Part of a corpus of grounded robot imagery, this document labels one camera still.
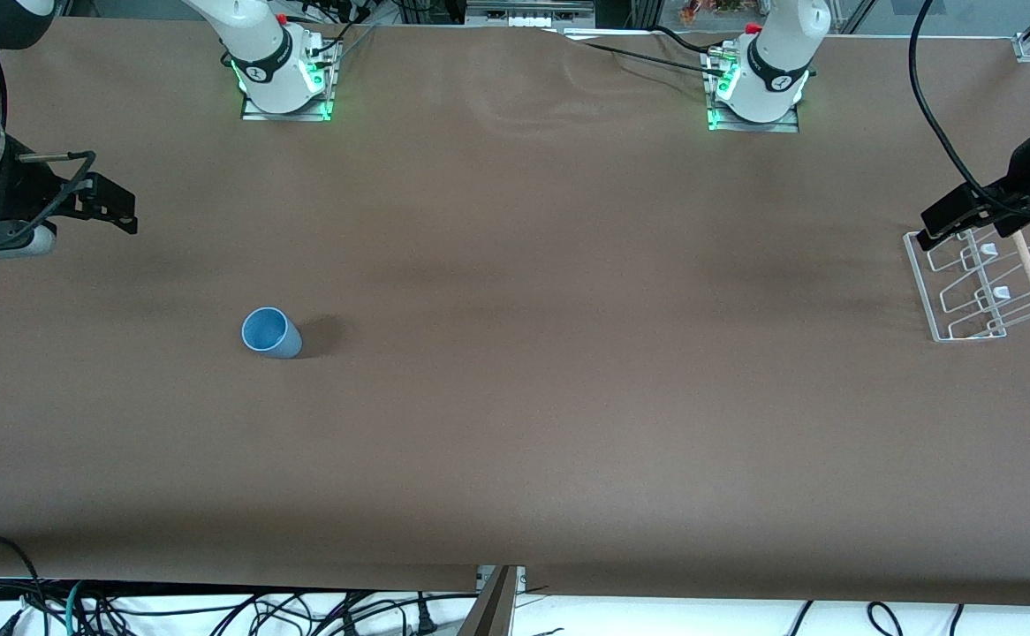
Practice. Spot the light blue plastic cup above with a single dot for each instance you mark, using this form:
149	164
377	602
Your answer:
281	344

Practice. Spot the metal bar below table edge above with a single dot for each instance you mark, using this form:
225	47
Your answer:
493	609

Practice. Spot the white power strip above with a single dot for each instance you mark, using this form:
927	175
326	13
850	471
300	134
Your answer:
528	18

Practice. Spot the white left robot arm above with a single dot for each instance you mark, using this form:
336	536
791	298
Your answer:
771	62

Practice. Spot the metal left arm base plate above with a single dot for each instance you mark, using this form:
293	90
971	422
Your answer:
789	125

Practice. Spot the brown table cover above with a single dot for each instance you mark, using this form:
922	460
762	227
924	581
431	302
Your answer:
515	371

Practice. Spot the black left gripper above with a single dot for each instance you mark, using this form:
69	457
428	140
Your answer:
1029	173

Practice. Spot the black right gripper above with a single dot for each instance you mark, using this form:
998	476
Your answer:
18	189

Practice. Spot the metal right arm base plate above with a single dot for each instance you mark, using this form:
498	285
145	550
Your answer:
321	110

